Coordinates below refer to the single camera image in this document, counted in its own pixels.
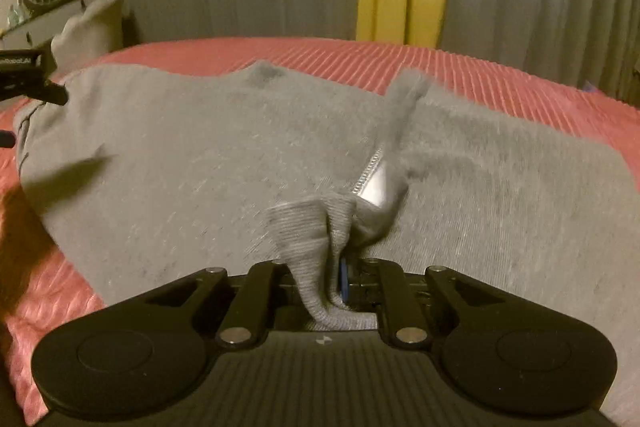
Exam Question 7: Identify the grey sweatpants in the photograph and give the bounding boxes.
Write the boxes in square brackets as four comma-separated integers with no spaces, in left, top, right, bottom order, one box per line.
[14,63,639,426]

